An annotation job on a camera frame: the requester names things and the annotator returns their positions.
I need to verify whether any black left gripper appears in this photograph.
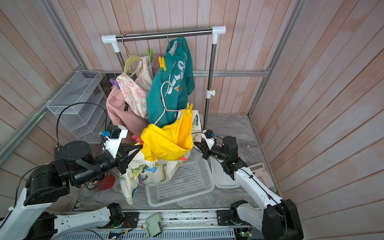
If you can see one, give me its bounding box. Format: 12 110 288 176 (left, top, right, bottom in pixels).
72 142 144 186

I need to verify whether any red clothespin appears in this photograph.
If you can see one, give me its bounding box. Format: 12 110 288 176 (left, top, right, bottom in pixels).
132 135 144 145

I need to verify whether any dinosaur print cream garment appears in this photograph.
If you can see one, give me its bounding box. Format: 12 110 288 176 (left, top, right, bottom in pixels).
120 110 199 205

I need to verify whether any yellow jacket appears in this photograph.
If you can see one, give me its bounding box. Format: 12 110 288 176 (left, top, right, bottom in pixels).
141 109 194 162

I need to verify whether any yellow clothespin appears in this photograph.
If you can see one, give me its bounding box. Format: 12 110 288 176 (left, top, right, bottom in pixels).
187 103 194 111
158 57 167 72

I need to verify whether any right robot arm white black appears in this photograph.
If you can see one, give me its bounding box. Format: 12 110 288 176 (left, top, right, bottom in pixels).
195 132 304 240

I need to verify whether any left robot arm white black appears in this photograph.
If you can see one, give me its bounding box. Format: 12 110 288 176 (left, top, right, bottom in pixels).
1 141 143 240

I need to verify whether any yellow-green plastic hanger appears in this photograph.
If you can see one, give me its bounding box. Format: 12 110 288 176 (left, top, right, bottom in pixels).
123 55 144 78

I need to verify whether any white perforated laundry basket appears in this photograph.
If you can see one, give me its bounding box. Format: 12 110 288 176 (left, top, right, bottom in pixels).
146 150 215 208

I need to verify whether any red cup of pencils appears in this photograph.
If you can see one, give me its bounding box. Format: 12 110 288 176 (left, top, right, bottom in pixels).
85 173 116 192

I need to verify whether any pink jacket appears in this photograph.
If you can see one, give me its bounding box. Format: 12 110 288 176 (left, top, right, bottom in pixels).
106 87 149 144

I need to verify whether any white plastic tray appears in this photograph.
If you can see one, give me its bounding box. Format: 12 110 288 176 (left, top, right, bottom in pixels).
211 157 240 190

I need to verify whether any pink white calculator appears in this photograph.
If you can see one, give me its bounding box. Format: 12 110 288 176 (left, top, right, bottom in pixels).
249 163 275 188

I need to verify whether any floral pink white garment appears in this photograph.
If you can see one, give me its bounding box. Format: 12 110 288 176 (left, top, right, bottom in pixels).
117 56 154 120

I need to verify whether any green sweatshirt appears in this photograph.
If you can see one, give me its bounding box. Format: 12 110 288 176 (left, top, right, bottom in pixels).
146 37 195 128

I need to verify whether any purple clothespin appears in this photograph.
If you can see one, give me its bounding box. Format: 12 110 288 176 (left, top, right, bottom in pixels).
110 79 120 90

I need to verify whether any yellow clothespin on green sweatshirt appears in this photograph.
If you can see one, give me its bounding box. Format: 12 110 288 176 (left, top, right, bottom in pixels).
158 57 167 72

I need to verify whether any metal clothes rack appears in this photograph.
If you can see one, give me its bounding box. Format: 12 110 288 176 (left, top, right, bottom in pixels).
101 25 227 131

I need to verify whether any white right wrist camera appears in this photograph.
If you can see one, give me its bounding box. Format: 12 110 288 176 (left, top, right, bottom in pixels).
202 130 216 150

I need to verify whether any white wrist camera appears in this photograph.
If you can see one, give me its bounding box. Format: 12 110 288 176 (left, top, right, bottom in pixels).
101 125 128 159
202 130 216 150

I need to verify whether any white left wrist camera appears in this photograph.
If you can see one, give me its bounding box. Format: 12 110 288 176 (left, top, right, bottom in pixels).
101 125 128 159

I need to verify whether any white wire mesh wall shelf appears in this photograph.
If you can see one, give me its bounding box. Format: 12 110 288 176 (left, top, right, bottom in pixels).
48 71 109 144

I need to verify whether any dark mesh wall basket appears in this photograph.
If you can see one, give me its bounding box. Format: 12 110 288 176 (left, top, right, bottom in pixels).
100 74 117 97

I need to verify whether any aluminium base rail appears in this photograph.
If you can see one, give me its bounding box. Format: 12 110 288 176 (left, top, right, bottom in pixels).
53 208 304 240

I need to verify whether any green-white box on rail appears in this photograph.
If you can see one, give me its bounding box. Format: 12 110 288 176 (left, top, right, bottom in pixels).
142 213 163 238

